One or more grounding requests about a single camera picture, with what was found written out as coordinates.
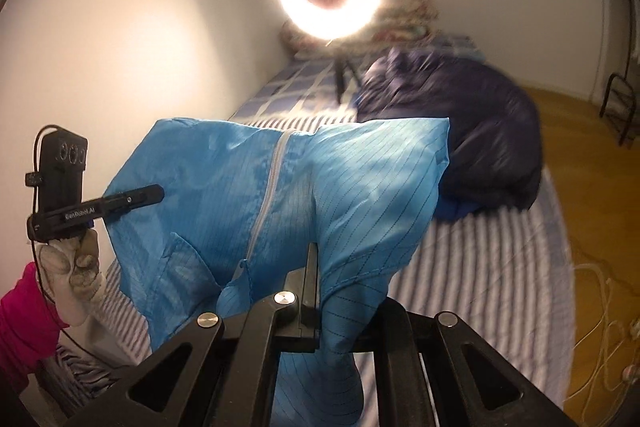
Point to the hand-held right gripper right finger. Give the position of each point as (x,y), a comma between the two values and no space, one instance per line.
(395,342)

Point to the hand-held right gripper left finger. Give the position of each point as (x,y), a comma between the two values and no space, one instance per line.
(307,307)

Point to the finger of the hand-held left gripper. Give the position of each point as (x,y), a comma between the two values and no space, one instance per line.
(135,197)

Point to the blue zip work coat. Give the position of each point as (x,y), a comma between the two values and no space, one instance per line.
(350,187)

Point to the person's left hand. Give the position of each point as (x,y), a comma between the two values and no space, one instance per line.
(70,272)

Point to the grey striped quilt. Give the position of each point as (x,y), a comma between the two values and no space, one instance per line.
(475,267)

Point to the black tripod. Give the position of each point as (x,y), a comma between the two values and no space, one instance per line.
(342,77)

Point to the dark navy jacket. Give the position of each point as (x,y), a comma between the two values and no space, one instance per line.
(475,117)

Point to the floral pillow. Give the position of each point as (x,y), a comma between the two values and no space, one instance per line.
(405,22)

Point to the black metal rack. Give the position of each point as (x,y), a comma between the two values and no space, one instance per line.
(604,102)

